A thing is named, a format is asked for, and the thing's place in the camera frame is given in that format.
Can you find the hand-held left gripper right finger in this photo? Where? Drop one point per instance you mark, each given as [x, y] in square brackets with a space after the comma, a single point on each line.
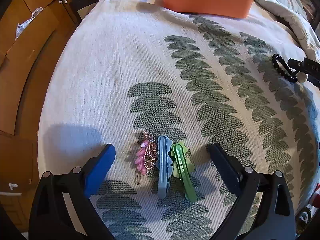
[225, 167]

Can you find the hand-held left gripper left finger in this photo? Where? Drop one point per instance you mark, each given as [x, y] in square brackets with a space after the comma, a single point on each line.
[98, 170]

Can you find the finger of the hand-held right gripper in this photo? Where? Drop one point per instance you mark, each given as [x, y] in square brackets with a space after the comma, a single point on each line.
[311, 71]

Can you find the white flower hair clip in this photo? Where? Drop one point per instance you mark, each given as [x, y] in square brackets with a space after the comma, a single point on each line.
[303, 77]

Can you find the green wavy hair clip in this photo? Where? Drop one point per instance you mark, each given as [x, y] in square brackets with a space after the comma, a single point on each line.
[182, 170]

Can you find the pink jewelled hair clip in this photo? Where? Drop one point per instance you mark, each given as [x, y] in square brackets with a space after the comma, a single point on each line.
[143, 155]

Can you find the blue wavy hair clip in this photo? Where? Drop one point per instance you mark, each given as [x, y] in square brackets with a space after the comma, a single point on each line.
[163, 170]

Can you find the light blue printed quilt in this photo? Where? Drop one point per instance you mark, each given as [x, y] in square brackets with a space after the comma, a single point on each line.
[282, 2]

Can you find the leaf-print bed cover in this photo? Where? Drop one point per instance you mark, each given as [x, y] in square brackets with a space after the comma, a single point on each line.
[100, 80]

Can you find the wooden wardrobe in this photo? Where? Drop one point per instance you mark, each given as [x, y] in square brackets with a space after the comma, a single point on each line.
[25, 80]

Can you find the plastic bag in drawer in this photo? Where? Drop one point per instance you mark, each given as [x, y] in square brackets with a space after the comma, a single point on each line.
[25, 27]

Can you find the dark nightstand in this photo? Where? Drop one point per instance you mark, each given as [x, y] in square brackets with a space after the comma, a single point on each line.
[85, 2]

